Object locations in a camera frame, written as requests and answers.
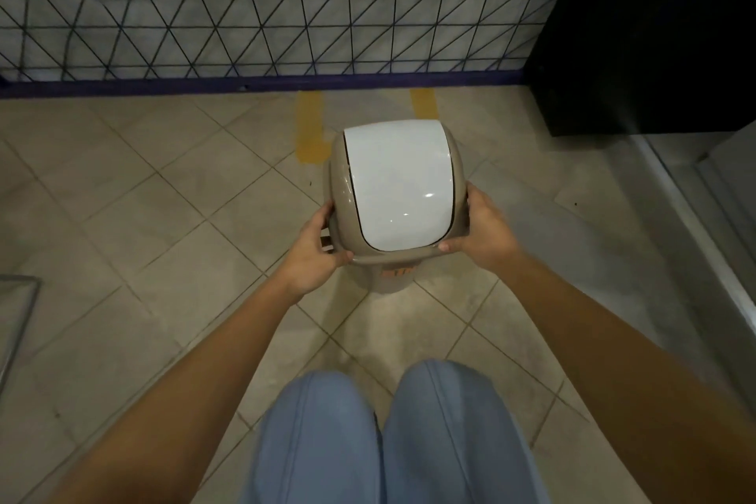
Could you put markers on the person's left forearm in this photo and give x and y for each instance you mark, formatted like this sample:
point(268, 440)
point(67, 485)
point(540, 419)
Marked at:
point(177, 403)

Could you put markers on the person's left hand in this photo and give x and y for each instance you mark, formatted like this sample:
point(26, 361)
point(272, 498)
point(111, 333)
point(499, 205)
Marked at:
point(310, 264)

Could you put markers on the beige dust bin white lid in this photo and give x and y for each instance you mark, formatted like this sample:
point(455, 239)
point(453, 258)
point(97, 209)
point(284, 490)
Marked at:
point(393, 267)

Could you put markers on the purple baseboard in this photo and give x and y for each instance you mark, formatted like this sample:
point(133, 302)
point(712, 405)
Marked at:
point(236, 85)

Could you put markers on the blue jeans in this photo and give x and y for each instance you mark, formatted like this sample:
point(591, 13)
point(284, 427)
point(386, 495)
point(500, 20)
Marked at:
point(401, 438)

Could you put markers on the steel floor ledge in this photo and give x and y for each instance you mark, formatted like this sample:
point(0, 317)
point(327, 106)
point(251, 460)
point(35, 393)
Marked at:
point(703, 238)

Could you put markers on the person's right forearm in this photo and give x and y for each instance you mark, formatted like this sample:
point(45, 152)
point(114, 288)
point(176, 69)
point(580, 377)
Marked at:
point(620, 391)

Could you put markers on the person's right hand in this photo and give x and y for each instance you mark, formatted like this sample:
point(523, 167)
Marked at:
point(487, 232)

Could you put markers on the black cabinet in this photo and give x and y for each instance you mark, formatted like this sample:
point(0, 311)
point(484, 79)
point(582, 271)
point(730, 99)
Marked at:
point(650, 25)

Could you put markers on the yellow floor tape marking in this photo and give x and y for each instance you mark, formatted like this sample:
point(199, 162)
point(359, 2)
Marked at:
point(310, 125)

